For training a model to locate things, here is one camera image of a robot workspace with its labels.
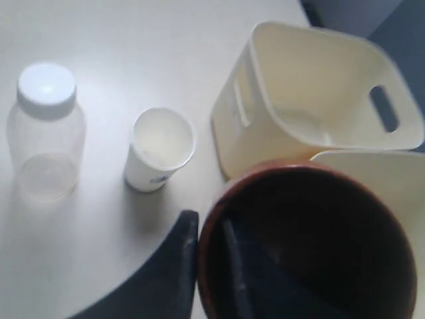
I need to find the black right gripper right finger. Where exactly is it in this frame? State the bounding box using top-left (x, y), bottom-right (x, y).
top-left (222, 219), bottom-right (319, 318)

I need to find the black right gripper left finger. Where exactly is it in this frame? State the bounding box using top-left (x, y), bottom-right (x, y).
top-left (74, 210), bottom-right (199, 318)

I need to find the brown wooden cup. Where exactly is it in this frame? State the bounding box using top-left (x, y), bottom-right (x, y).
top-left (197, 160), bottom-right (418, 318)

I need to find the white paper cup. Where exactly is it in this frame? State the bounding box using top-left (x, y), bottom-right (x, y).
top-left (124, 108), bottom-right (197, 193)

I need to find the clear plastic bottle white cap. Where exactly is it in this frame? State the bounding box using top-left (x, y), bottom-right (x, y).
top-left (6, 62), bottom-right (86, 203)

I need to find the cream bin left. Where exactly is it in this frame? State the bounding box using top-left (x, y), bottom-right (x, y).
top-left (311, 151), bottom-right (424, 253)

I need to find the cream bin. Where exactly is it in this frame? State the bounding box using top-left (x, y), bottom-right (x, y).
top-left (311, 151), bottom-right (424, 253)
top-left (211, 21), bottom-right (424, 179)

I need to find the cream bin middle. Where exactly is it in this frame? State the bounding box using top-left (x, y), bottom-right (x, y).
top-left (211, 21), bottom-right (424, 179)

